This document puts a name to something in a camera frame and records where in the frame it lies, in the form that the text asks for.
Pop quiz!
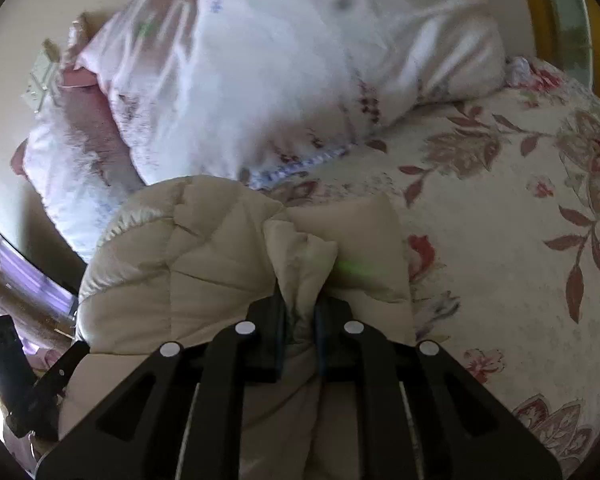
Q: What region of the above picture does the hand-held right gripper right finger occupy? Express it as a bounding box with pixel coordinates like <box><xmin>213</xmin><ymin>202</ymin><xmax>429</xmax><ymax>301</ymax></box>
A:
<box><xmin>316</xmin><ymin>299</ymin><xmax>564</xmax><ymax>480</ymax></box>

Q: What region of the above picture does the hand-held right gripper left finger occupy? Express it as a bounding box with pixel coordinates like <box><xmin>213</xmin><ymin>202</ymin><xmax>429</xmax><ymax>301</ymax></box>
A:
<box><xmin>36</xmin><ymin>285</ymin><xmax>287</xmax><ymax>480</ymax></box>

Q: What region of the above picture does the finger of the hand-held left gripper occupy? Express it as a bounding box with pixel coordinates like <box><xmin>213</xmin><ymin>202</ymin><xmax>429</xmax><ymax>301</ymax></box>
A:
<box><xmin>0</xmin><ymin>315</ymin><xmax>32</xmax><ymax>411</ymax></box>
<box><xmin>4</xmin><ymin>341</ymin><xmax>92</xmax><ymax>442</ymax></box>

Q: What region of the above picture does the beige quilted duvet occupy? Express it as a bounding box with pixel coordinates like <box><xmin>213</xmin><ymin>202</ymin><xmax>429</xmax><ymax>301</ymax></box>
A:
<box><xmin>57</xmin><ymin>175</ymin><xmax>416</xmax><ymax>480</ymax></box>

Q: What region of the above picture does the black television screen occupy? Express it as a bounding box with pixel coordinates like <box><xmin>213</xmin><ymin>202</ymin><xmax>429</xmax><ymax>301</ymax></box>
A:
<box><xmin>0</xmin><ymin>225</ymin><xmax>78</xmax><ymax>318</ymax></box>

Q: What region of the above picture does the floral bedspread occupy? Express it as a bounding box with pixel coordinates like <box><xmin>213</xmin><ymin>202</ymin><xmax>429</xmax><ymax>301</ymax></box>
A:
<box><xmin>0</xmin><ymin>55</ymin><xmax>600</xmax><ymax>480</ymax></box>

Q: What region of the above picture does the lavender print pillow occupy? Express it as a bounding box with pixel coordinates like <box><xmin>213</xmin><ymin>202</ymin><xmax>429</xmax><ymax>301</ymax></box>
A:
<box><xmin>10</xmin><ymin>67</ymin><xmax>148</xmax><ymax>266</ymax></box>

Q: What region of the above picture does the pink floral pillow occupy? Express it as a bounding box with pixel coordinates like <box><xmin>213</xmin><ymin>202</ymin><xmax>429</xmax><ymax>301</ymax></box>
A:
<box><xmin>72</xmin><ymin>0</ymin><xmax>508</xmax><ymax>188</ymax></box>

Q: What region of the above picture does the yellow wooden glass-door cabinet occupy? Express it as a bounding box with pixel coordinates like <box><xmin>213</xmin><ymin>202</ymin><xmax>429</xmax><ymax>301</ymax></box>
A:
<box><xmin>510</xmin><ymin>0</ymin><xmax>600</xmax><ymax>91</ymax></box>

